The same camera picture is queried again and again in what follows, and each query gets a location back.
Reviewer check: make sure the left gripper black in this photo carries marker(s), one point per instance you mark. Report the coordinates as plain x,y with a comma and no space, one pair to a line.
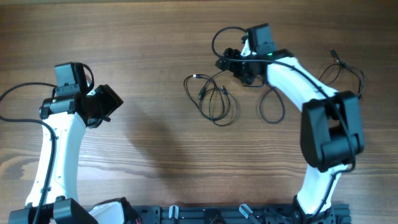
112,102

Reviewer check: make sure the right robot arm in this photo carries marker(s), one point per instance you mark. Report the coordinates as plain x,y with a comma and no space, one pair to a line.
331,133

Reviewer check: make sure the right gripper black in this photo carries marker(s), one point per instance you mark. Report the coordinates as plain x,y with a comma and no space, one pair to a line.
232,66

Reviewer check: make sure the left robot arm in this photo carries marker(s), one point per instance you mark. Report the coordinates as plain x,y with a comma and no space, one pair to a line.
76,104

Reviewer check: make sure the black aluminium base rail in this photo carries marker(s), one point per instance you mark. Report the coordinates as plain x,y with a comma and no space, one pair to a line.
224,214

